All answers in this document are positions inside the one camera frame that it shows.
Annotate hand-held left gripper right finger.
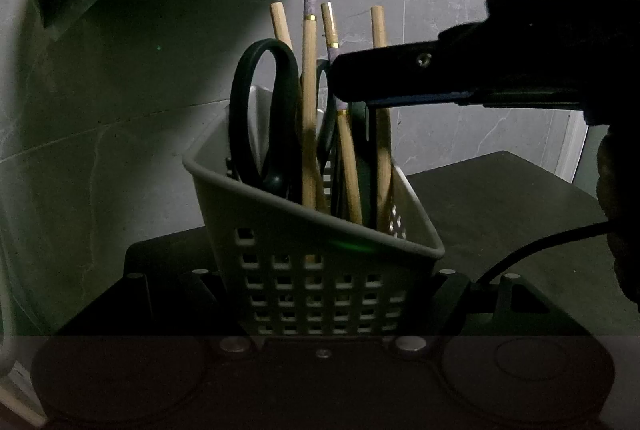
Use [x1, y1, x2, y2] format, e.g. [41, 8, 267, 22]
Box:
[386, 268, 577, 357]

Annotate white perforated utensil holder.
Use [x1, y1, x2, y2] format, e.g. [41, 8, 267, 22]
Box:
[182, 85, 446, 338]

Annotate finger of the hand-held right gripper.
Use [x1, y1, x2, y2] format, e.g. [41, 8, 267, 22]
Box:
[326, 20, 502, 107]

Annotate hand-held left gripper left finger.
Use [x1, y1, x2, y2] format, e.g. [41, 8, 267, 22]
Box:
[64, 270, 254, 357]

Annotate black-handled scissors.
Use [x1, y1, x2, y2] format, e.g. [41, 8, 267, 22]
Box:
[229, 38, 342, 207]

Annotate plain wooden chopstick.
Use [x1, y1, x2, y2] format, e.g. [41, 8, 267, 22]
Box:
[370, 5, 396, 233]
[269, 2, 301, 76]

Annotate person's right hand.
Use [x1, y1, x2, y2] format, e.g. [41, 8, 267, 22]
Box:
[595, 123, 640, 311]

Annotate purple-banded wooden chopstick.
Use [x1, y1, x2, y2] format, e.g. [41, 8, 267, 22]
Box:
[301, 0, 328, 213]
[321, 2, 363, 227]

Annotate black utensil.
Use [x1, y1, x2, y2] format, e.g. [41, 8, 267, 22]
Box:
[347, 103, 378, 231]

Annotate black cable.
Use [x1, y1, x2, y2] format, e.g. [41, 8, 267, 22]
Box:
[472, 219, 618, 293]

